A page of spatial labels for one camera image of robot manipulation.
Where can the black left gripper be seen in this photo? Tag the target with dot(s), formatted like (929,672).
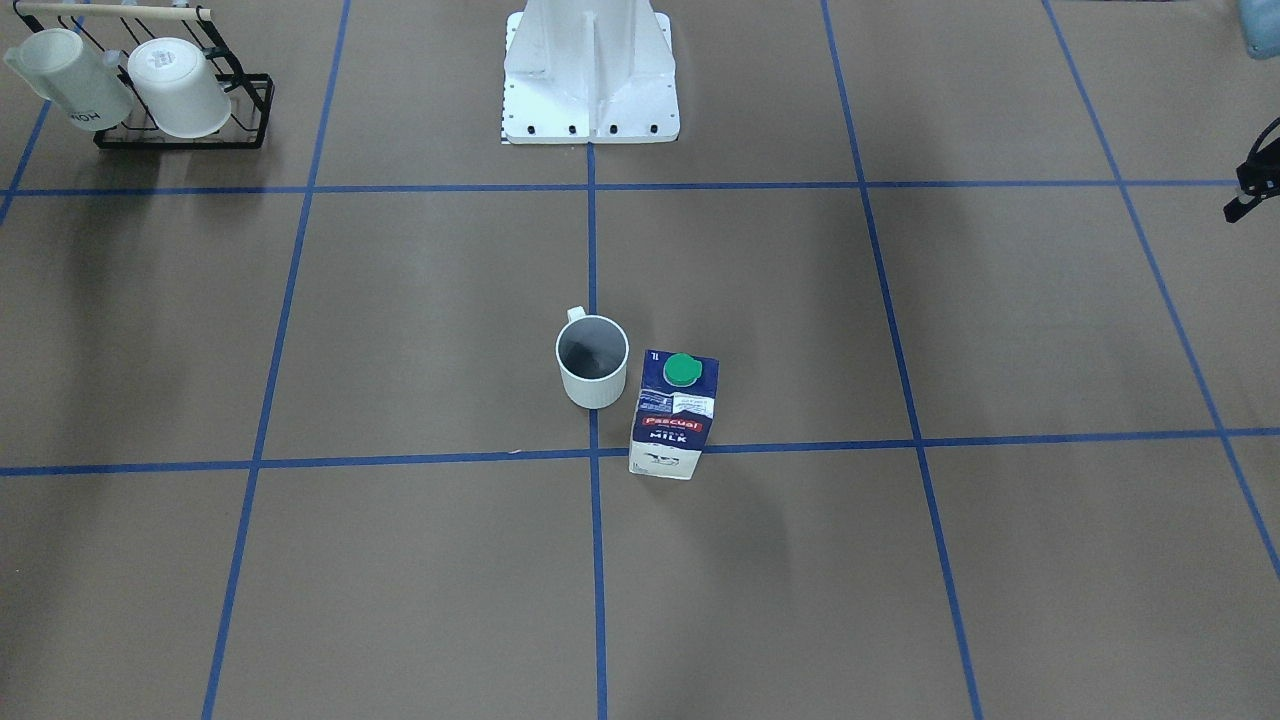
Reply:
(1256,182)

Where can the blue white milk carton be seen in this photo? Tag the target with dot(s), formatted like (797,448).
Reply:
(674,412)

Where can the white ceramic mug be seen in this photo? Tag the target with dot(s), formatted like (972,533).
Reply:
(592,353)

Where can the white upturned cup on rack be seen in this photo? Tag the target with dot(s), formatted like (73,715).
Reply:
(179,87)

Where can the brown paper table cover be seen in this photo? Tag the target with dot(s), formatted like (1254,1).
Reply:
(284,434)

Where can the white metal base plate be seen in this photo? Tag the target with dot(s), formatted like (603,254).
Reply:
(589,72)

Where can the black wire cup rack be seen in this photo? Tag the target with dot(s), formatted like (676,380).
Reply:
(113,29)

